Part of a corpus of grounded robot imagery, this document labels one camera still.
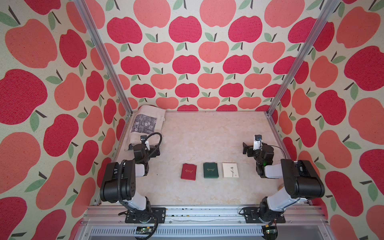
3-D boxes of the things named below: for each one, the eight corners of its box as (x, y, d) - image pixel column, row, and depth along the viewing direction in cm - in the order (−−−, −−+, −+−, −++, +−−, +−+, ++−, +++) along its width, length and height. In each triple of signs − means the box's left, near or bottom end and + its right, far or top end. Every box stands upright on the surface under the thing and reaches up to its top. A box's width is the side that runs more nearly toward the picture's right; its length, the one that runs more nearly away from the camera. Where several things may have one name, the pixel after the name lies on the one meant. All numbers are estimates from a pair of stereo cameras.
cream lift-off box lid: (223, 177, 89) (224, 175, 86) (222, 165, 94) (223, 162, 91) (238, 177, 89) (239, 175, 86) (235, 165, 94) (236, 162, 91)
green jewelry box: (203, 178, 88) (203, 176, 86) (202, 164, 94) (203, 162, 92) (218, 178, 88) (218, 176, 86) (216, 164, 94) (217, 162, 92)
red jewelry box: (180, 178, 88) (180, 176, 86) (183, 165, 94) (182, 162, 91) (195, 180, 87) (195, 178, 85) (197, 166, 93) (197, 164, 91)
